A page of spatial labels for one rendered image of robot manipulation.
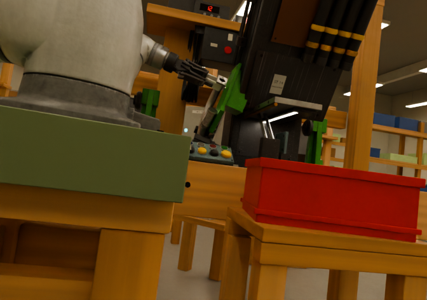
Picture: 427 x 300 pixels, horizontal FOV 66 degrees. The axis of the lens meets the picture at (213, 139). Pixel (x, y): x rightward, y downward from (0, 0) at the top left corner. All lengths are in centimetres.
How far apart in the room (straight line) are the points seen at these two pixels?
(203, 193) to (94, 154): 60
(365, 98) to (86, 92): 158
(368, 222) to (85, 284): 50
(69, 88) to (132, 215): 19
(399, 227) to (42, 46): 66
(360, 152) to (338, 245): 122
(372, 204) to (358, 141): 115
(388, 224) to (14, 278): 60
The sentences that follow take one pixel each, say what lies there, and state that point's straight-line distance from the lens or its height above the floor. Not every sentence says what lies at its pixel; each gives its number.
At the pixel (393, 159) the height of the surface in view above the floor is 144.
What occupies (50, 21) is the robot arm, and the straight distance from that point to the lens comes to 50.
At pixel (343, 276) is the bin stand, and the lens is 92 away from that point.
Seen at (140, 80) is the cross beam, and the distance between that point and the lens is 163.
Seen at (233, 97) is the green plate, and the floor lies 115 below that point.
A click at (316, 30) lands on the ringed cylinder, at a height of 137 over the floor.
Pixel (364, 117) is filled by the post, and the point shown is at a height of 124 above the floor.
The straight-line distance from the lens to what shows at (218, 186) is 92.
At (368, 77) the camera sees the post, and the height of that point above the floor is 145.
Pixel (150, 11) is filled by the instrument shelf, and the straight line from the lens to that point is 151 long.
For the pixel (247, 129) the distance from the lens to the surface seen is 135.
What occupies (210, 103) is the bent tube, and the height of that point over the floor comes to 114.
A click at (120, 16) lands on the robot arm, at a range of 51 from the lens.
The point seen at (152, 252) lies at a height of 79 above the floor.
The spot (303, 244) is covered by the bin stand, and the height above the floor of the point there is 78.
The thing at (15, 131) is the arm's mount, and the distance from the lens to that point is 36.
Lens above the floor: 89
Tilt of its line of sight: 5 degrees up
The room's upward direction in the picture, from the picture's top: 7 degrees clockwise
